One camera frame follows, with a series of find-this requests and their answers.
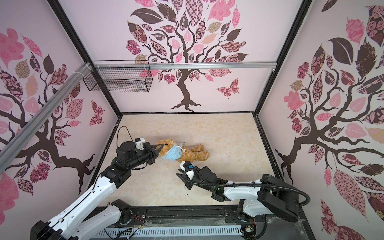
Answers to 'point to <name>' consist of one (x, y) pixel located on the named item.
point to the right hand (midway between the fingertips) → (178, 170)
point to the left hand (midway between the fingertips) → (166, 147)
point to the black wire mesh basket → (128, 76)
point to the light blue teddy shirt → (173, 153)
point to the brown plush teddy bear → (190, 153)
